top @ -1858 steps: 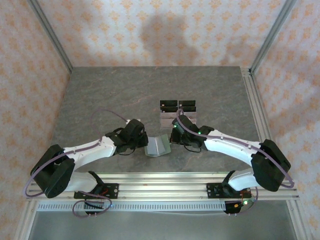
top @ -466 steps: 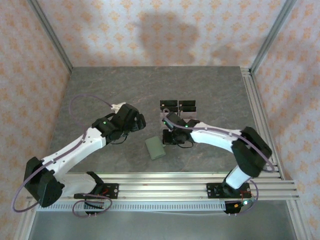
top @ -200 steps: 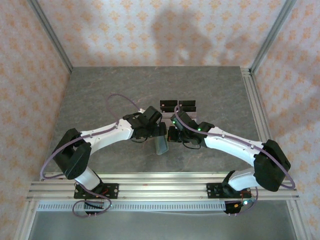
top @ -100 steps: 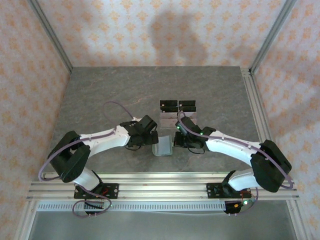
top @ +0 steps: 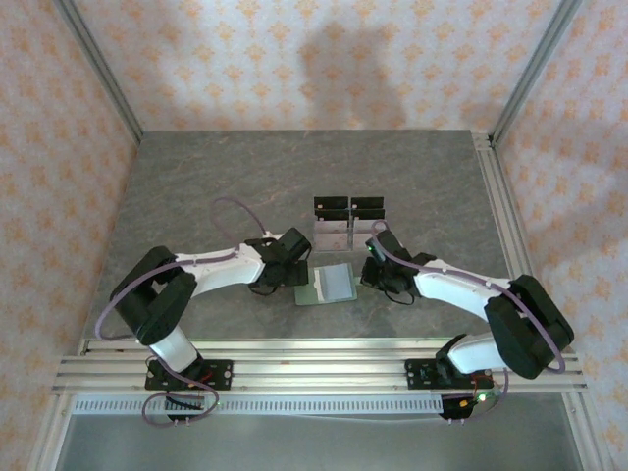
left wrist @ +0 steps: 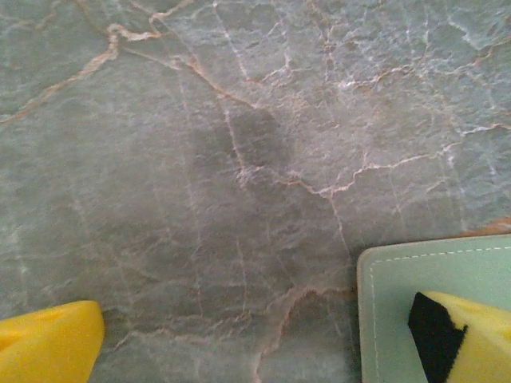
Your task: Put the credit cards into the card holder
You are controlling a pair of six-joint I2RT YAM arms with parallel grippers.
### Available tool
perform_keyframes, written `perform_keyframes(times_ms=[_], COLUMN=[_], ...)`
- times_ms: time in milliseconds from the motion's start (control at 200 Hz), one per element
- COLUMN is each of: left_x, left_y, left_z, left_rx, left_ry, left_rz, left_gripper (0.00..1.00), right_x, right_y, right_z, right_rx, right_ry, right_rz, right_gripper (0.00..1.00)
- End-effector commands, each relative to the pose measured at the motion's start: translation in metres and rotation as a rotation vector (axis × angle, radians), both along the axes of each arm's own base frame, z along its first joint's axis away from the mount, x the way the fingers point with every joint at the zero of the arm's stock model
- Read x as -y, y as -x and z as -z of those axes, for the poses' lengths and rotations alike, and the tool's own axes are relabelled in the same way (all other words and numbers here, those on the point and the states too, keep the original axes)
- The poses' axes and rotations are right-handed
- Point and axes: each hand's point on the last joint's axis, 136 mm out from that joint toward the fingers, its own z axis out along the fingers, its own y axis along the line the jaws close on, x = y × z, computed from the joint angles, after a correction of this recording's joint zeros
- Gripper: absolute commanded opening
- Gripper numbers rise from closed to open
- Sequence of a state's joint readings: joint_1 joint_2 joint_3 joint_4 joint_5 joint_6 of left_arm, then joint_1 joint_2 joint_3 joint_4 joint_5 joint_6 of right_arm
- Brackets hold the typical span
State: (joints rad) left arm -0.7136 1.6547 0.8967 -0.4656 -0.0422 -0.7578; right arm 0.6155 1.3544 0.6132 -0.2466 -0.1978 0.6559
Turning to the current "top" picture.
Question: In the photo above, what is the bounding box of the pink VIP card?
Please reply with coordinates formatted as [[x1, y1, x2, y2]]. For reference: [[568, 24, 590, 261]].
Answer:
[[313, 221, 355, 252]]

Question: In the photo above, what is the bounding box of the black right controller board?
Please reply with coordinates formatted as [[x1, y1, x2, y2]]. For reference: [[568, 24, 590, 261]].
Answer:
[[439, 392, 502, 424]]

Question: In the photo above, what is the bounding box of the grey metal panel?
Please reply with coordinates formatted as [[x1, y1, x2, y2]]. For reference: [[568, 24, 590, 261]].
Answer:
[[57, 414, 585, 471]]

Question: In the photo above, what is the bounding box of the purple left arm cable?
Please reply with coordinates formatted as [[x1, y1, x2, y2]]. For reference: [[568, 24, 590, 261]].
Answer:
[[95, 197, 271, 429]]

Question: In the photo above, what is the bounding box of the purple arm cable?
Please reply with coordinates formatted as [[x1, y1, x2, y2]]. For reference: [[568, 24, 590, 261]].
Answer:
[[95, 197, 271, 429], [370, 219, 565, 423]]

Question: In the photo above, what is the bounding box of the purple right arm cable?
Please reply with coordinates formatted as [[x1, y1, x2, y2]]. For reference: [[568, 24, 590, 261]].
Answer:
[[370, 219, 565, 423]]

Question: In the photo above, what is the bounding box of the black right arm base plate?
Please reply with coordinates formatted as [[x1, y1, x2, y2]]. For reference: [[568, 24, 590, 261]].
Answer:
[[405, 357, 495, 392]]

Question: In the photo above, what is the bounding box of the aluminium frame rail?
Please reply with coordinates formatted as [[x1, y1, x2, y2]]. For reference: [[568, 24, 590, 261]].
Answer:
[[473, 131, 539, 286], [51, 337, 589, 394]]

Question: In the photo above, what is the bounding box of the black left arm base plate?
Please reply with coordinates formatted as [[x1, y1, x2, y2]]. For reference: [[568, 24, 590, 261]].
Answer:
[[144, 359, 234, 393]]

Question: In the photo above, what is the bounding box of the white slotted cable duct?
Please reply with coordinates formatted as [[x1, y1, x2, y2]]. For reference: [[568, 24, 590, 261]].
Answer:
[[72, 395, 445, 416]]

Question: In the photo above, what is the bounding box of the aluminium frame leg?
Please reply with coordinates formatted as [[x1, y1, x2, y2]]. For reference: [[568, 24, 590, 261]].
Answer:
[[26, 392, 75, 471], [562, 392, 612, 471]]

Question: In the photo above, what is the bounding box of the aluminium frame post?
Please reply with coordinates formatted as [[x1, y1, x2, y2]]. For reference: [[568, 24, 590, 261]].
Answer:
[[52, 0, 144, 144], [489, 0, 584, 148]]

